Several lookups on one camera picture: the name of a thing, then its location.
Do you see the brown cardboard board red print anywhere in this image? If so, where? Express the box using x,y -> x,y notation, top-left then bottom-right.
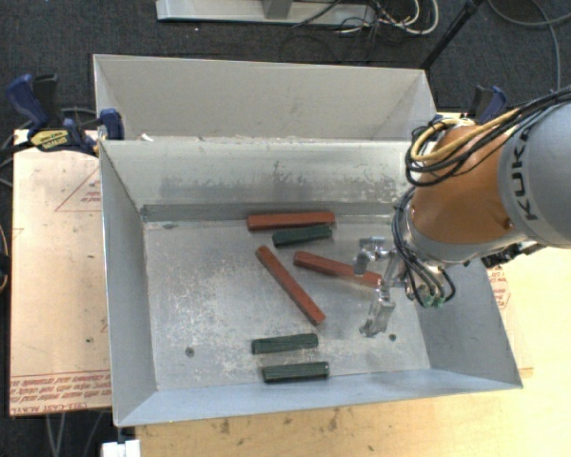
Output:
9,129 -> 537,418

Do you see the red-brown flat block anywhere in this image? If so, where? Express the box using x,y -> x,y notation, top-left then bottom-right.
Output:
255,245 -> 327,328
292,249 -> 384,289
246,210 -> 337,232

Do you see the grey metal bin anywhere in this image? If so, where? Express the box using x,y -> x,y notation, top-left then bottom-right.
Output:
92,53 -> 523,427

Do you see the pale grey metal gripper finger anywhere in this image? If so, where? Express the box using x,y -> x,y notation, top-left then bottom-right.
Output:
359,288 -> 396,339
353,236 -> 388,276

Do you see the dark green flat block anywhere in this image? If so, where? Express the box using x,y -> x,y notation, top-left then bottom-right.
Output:
271,224 -> 335,249
261,361 -> 331,385
250,332 -> 321,356

